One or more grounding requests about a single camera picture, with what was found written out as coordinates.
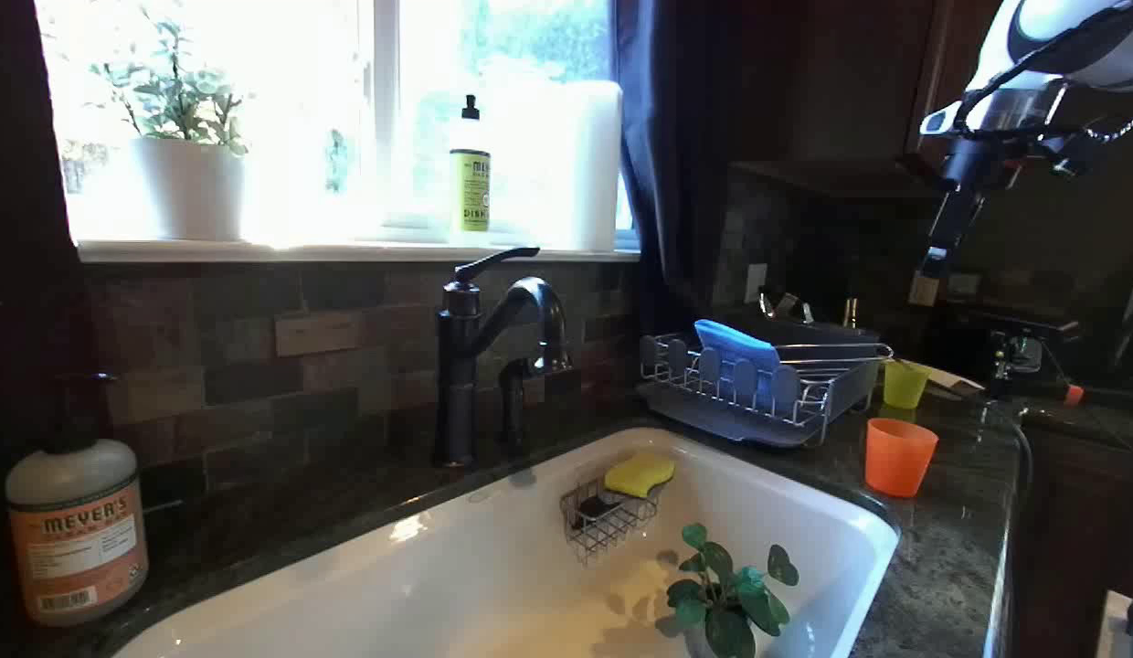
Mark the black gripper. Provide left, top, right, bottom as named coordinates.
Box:
left=913, top=120, right=1034, bottom=282

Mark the stainless steel dish rack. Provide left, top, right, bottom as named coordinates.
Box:
left=637, top=320, right=896, bottom=451

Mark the blue dish cloth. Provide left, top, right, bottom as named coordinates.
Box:
left=691, top=315, right=802, bottom=415

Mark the black countertop appliance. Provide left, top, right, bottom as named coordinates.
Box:
left=978, top=309, right=1089, bottom=394

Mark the green plastic cup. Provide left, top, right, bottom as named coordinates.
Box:
left=878, top=355, right=931, bottom=415

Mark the orange plastic cup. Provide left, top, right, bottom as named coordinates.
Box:
left=862, top=415, right=941, bottom=505

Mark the dark blue curtain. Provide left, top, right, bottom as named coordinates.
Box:
left=605, top=0, right=746, bottom=333

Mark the yellow sponge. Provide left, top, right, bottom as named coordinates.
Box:
left=598, top=453, right=681, bottom=500

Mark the white paper towel roll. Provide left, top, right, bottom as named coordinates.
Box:
left=497, top=78, right=626, bottom=249

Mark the small green leafy plant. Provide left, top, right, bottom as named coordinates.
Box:
left=654, top=524, right=802, bottom=658

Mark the soap bottle green label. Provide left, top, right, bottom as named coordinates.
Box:
left=445, top=92, right=494, bottom=239

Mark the dark bronze faucet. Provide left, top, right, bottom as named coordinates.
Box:
left=431, top=245, right=572, bottom=472

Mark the white ceramic sink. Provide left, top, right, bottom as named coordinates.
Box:
left=108, top=423, right=902, bottom=658

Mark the potted plant white pot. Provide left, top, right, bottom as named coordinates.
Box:
left=92, top=15, right=253, bottom=245

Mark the round cleaner canister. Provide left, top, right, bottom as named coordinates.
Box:
left=2, top=434, right=154, bottom=629

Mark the wire sponge caddy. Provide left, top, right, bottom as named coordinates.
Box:
left=555, top=474, right=661, bottom=562

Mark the white window frame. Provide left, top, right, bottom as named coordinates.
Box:
left=29, top=0, right=644, bottom=266

